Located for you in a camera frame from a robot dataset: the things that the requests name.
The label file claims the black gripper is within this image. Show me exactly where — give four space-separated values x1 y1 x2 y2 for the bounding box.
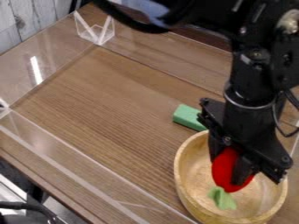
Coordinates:
198 89 296 186

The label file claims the red plush strawberry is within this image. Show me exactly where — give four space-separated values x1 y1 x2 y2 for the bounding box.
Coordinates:
207 146 257 212

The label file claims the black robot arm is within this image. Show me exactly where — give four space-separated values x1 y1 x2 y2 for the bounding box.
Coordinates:
94 0 299 186

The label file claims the wooden bowl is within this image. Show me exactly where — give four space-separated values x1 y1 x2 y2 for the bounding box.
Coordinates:
174 131 289 224

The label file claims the green foam block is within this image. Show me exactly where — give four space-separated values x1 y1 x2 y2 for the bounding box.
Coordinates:
173 104 207 131

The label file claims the black cable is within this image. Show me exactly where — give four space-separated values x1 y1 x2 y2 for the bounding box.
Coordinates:
271 87 299 138

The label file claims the clear acrylic enclosure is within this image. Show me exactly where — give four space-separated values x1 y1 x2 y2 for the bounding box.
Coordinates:
0 10 299 224

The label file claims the black metal table bracket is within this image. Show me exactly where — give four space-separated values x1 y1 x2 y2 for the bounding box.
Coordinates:
26 194 59 224

